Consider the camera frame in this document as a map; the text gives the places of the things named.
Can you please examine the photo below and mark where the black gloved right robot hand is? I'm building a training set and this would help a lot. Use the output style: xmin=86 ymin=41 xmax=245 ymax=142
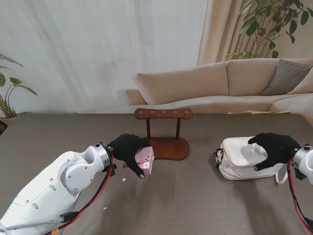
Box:
xmin=247 ymin=132 xmax=302 ymax=171

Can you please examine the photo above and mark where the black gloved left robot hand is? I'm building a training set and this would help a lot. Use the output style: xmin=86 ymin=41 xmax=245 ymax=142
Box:
xmin=107 ymin=133 xmax=150 ymax=179

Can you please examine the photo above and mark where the pink floral jewelry box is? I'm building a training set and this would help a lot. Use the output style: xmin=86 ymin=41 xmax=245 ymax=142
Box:
xmin=122 ymin=146 xmax=156 ymax=176

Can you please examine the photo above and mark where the cream white zipper bag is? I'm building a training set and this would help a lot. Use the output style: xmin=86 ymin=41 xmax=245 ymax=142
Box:
xmin=215 ymin=136 xmax=291 ymax=185

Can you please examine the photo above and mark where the beige sofa cushion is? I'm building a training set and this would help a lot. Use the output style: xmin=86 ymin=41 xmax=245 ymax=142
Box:
xmin=287 ymin=73 xmax=313 ymax=95

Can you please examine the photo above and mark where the grey sofa cushion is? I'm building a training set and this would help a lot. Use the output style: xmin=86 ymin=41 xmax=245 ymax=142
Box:
xmin=260 ymin=59 xmax=313 ymax=96

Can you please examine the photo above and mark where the beige sofa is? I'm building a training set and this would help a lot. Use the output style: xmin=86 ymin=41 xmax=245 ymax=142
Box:
xmin=126 ymin=58 xmax=313 ymax=118

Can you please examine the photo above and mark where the white sheer curtain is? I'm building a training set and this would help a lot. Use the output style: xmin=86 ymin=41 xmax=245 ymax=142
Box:
xmin=0 ymin=0 xmax=208 ymax=115

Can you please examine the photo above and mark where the tall dark-leaf houseplant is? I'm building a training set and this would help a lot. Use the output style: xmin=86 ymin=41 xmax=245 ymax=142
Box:
xmin=226 ymin=0 xmax=313 ymax=61

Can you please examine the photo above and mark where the beige pleated curtain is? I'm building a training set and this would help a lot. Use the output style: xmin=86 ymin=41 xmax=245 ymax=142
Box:
xmin=197 ymin=0 xmax=313 ymax=66

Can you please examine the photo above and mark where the broad-leaf green houseplant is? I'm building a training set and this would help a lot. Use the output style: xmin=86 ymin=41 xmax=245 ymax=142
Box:
xmin=0 ymin=53 xmax=38 ymax=118

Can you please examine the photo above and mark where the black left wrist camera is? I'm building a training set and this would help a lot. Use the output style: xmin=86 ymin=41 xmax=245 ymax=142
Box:
xmin=105 ymin=163 xmax=117 ymax=177

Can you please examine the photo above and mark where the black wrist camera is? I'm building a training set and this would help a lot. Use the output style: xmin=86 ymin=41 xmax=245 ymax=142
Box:
xmin=294 ymin=166 xmax=305 ymax=181
xmin=105 ymin=163 xmax=117 ymax=177

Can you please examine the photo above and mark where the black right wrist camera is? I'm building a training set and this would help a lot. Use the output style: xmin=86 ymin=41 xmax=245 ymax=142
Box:
xmin=294 ymin=166 xmax=305 ymax=181

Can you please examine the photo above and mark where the brown wooden necklace stand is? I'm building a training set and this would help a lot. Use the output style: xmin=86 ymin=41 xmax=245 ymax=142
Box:
xmin=134 ymin=108 xmax=194 ymax=161

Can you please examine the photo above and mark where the red left arm cable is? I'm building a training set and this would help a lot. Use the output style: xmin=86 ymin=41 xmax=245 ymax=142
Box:
xmin=48 ymin=153 xmax=117 ymax=235

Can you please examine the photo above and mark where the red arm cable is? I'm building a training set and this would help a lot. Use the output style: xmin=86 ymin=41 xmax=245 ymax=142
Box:
xmin=287 ymin=156 xmax=313 ymax=233
xmin=48 ymin=153 xmax=117 ymax=235

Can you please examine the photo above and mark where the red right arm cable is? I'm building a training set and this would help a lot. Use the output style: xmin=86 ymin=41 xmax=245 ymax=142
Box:
xmin=287 ymin=156 xmax=313 ymax=233

